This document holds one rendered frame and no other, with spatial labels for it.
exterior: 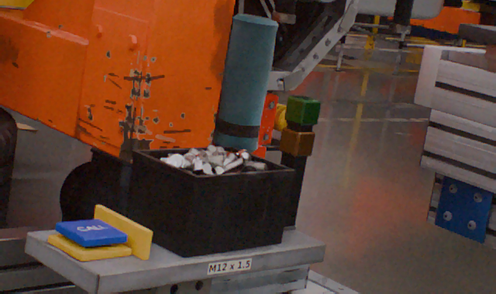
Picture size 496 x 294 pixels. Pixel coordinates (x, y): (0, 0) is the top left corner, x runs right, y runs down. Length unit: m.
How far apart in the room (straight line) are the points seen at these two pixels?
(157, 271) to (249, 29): 0.70
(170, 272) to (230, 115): 0.64
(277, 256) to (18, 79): 0.60
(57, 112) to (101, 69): 0.15
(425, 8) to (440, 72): 1.34
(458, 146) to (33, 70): 0.73
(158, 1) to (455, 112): 0.46
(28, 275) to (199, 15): 0.48
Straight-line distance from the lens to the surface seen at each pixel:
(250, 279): 2.30
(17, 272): 1.59
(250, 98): 1.93
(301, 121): 1.54
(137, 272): 1.32
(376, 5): 2.68
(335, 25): 2.25
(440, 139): 1.51
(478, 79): 1.48
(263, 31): 1.91
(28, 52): 1.79
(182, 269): 1.36
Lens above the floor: 0.89
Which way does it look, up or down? 11 degrees down
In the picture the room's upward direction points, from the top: 10 degrees clockwise
